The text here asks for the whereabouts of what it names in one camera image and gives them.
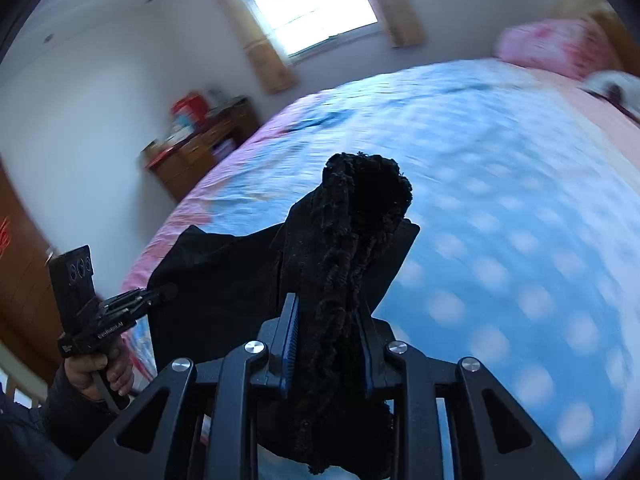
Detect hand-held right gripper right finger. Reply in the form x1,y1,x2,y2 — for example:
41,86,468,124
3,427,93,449
357,310,583,480

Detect pink floral pillow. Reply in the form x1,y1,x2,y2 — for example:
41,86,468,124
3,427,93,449
495,19,621,81

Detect red box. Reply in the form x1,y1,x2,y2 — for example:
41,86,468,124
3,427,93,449
172,91,211,123

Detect light blue printed blanket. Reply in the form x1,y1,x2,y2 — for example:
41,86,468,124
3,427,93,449
122,57,640,480

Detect person's left hand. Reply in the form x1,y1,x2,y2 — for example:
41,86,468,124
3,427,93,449
64,342,136,406

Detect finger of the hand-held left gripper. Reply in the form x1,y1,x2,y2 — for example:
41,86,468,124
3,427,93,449
132,282,179,309

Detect white pillow with dark spots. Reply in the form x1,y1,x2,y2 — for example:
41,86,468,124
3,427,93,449
582,71,640,126

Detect wooden dresser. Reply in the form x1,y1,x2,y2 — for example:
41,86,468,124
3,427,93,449
142,96,261,203

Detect person's left forearm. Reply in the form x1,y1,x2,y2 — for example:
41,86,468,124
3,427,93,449
20,360,128,480

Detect person's dark jacket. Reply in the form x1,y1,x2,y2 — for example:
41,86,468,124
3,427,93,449
0,390,56,480

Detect beige curtain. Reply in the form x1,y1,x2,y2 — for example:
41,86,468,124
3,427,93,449
207,0,298,95
350,0,431,48

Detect bright side window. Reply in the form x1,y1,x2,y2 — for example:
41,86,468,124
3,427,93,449
225,0,381,61

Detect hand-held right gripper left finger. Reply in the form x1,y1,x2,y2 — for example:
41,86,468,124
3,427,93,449
65,294,301,480

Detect light wooden rail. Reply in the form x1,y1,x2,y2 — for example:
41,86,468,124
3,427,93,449
0,365,46,411

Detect brown wooden wardrobe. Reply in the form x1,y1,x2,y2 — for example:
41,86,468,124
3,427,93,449
0,157,68,371

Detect black pants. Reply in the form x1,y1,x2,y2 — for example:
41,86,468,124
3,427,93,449
149,151,421,478

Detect wooden arched headboard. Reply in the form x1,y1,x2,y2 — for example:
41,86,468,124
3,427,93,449
550,0,640,78

